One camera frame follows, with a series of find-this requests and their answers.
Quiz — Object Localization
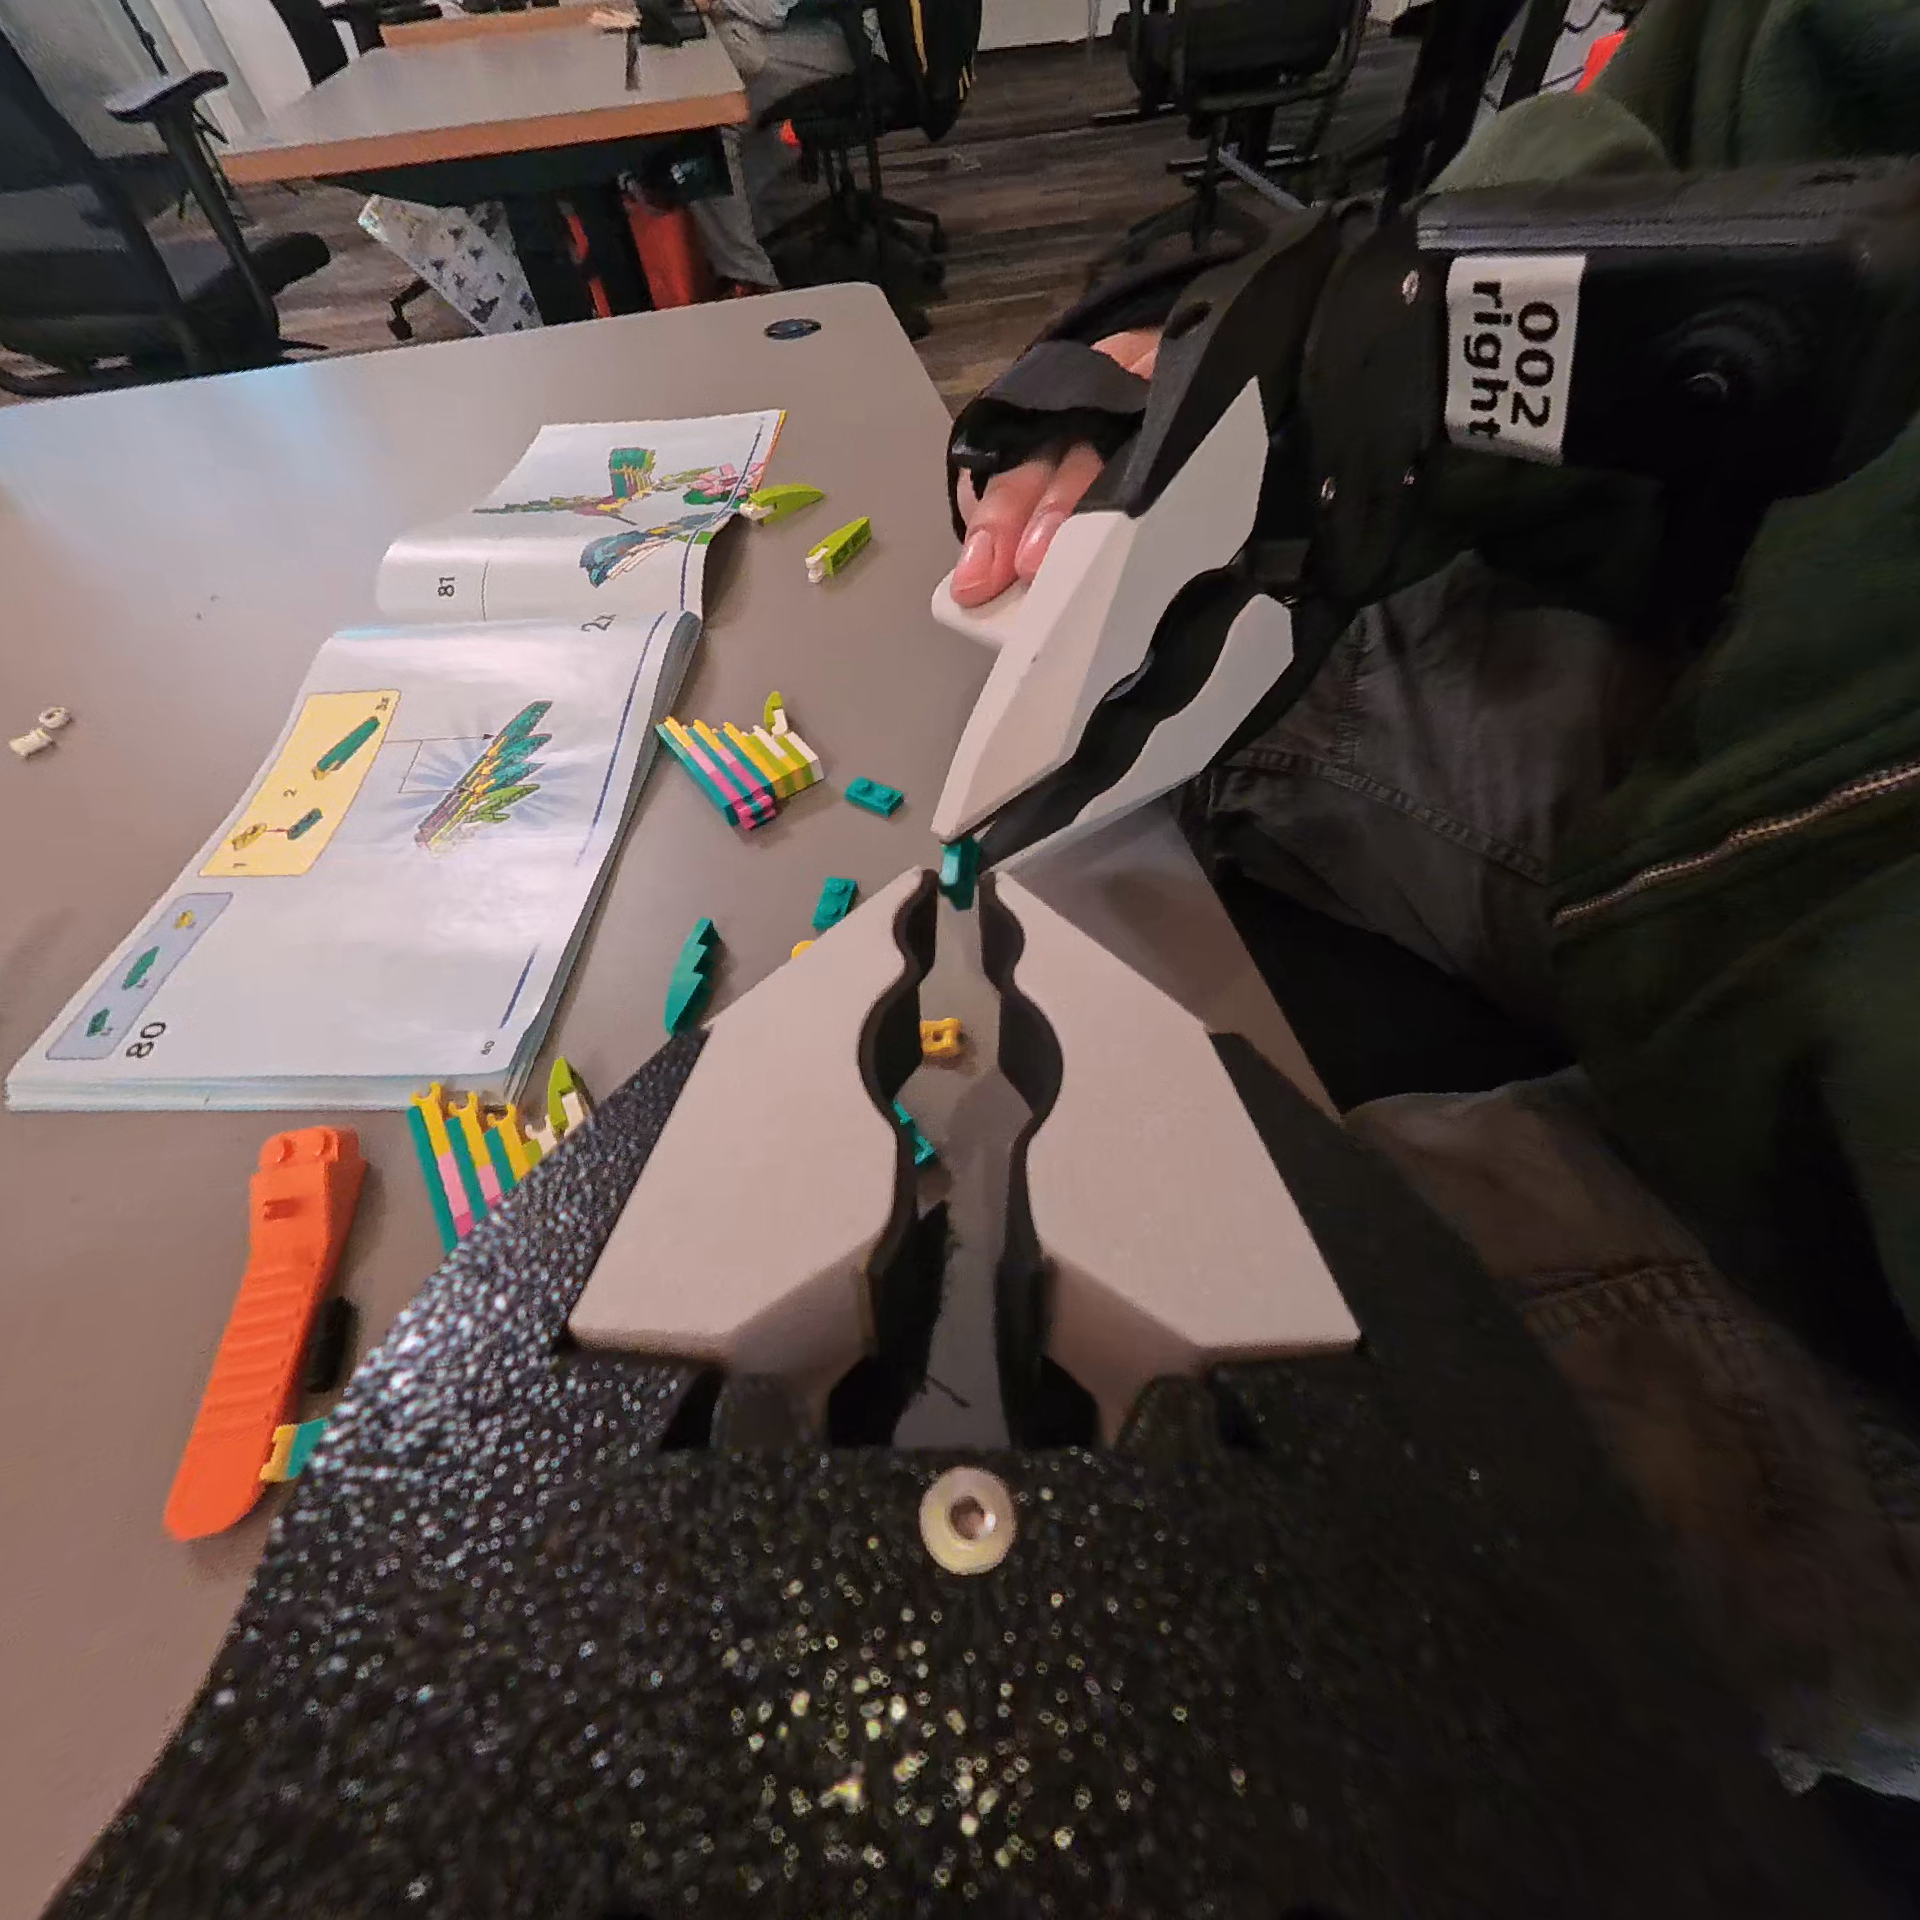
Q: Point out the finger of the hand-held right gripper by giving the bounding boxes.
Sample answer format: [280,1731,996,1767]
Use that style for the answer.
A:
[984,587,1302,875]
[931,378,1279,841]

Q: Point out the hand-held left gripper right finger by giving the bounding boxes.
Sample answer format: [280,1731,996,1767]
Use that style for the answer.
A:
[978,870,1362,1447]

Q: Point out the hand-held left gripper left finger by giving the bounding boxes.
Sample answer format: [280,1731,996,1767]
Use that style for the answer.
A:
[570,863,952,1445]

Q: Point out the striped lego wing assembly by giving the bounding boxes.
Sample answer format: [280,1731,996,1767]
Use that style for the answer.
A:
[404,1054,596,1260]
[656,689,827,833]

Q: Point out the lego instruction booklet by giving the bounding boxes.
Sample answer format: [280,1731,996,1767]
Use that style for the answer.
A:
[6,404,793,1115]

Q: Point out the person's right hand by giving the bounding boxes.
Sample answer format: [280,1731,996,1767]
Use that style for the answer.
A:
[950,329,1163,610]

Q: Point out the person's dark trousers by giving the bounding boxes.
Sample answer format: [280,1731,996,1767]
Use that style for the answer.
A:
[1192,546,1920,1920]

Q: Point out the person's green jacket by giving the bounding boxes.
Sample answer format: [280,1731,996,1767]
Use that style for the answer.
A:
[1431,0,1920,1787]

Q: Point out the orange brick separator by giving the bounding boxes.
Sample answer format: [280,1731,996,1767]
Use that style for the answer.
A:
[161,1126,370,1546]

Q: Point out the black mesh office chair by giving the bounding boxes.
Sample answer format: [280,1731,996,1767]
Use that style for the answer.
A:
[1103,0,1374,167]

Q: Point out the orange bag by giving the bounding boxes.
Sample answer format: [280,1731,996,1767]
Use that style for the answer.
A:
[563,193,706,319]

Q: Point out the patterned white bag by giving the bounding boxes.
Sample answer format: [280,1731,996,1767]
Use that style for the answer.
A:
[356,193,545,337]

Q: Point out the grey wood-edged desk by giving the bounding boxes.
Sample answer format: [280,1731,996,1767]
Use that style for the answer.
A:
[223,19,753,189]

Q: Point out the black armrest office chair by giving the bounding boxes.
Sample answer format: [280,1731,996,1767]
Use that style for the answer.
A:
[0,28,337,396]

